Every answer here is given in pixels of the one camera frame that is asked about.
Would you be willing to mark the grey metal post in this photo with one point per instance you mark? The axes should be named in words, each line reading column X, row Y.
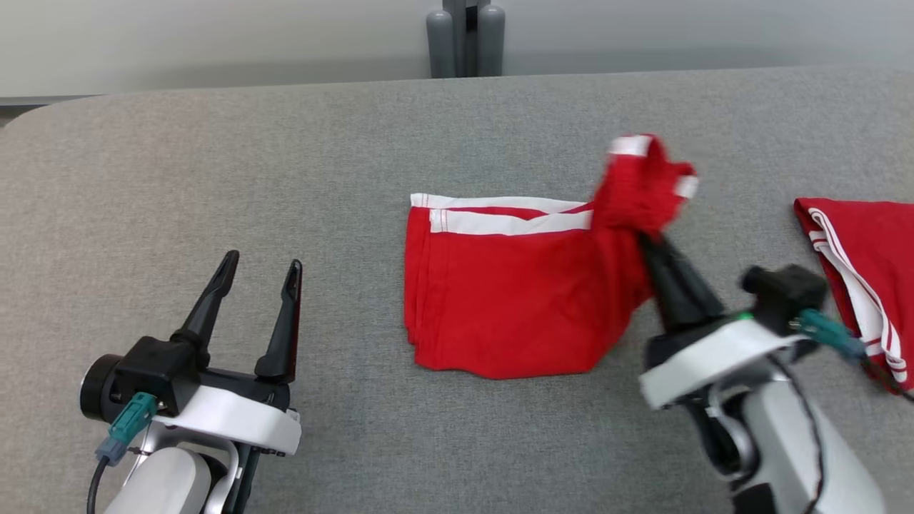
column 468, row 36

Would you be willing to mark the red basketball jersey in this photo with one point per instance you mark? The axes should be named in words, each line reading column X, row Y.
column 878, row 250

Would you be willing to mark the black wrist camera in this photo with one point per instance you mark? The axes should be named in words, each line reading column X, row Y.
column 153, row 371
column 785, row 293

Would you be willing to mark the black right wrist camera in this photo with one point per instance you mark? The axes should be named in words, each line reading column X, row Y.
column 785, row 293

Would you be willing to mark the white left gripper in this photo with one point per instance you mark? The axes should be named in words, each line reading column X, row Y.
column 228, row 421

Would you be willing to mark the white grey right arm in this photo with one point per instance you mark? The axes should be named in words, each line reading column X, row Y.
column 778, row 442

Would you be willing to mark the grey cylinder bumper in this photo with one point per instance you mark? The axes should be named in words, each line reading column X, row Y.
column 440, row 46
column 491, row 43

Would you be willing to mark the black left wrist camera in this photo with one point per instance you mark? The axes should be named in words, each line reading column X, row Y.
column 153, row 371

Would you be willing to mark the red shorts white stripes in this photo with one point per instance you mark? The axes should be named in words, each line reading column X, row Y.
column 514, row 300

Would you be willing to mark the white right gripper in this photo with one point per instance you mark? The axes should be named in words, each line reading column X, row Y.
column 707, row 357

